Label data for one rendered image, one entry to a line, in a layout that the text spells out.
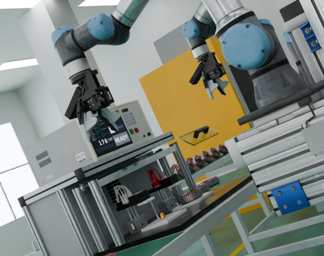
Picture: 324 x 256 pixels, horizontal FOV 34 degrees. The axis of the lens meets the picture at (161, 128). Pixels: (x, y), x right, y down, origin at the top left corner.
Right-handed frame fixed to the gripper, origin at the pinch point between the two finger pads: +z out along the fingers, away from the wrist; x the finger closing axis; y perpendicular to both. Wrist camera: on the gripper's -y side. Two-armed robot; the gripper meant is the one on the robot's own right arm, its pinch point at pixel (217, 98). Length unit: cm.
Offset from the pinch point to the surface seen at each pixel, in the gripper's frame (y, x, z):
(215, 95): -145, 320, -20
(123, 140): -40.7, -23.4, -0.2
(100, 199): -39, -56, 19
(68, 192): -55, -54, 11
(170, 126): -219, 326, -11
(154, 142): -36.6, -6.2, 6.3
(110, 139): -41, -31, -3
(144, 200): -33, -38, 27
